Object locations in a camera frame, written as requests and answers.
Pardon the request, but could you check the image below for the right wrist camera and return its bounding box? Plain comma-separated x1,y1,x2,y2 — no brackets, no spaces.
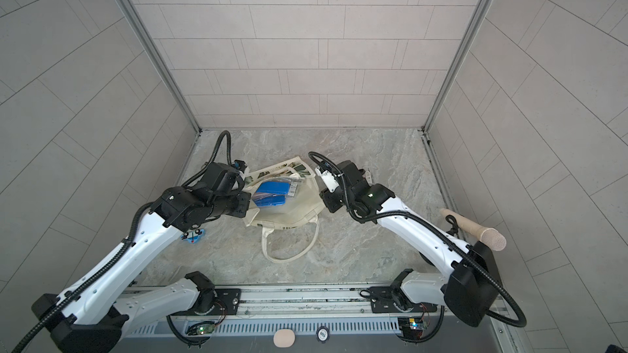
315,167,340,193

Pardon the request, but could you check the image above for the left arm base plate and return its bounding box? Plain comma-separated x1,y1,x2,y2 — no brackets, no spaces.
191,289,241,316

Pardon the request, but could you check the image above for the blue compass set case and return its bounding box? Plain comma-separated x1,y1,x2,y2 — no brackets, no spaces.
254,181,292,198

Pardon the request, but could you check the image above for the green circuit board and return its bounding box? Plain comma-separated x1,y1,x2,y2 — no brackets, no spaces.
397,318,425,343
186,320,220,337

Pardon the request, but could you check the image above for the cream canvas floral tote bag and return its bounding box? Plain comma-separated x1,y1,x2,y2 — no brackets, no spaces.
243,156,324,264

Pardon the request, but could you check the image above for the aluminium rail frame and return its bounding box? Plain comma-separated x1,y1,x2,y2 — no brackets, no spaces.
95,281,509,325

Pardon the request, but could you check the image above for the clear compass case with barcode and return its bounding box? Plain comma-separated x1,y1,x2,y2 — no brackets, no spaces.
286,178,303,197

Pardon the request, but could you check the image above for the pink round pad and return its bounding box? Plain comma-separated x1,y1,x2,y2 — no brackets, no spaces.
273,328,296,348

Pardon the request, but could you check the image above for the left green circuit board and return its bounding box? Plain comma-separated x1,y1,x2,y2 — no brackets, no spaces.
186,320,220,337

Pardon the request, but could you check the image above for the right green circuit board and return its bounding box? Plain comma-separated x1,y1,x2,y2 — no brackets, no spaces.
397,318,425,343

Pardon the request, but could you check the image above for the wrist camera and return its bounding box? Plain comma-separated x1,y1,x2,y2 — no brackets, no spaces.
201,160,247,195
315,167,340,193

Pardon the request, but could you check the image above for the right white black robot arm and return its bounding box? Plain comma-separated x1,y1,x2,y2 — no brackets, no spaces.
308,151,528,328

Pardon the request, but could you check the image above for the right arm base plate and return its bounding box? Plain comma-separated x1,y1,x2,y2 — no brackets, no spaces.
360,286,438,314

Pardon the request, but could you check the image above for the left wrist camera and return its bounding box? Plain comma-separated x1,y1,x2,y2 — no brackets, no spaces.
201,160,247,195

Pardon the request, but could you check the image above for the blue toy car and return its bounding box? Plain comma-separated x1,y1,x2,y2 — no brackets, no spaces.
180,228,205,244

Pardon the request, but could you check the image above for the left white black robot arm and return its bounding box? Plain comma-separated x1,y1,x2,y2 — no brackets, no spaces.
14,131,251,352

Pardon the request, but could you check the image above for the black microphone stand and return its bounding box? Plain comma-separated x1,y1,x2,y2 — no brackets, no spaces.
445,214,460,238

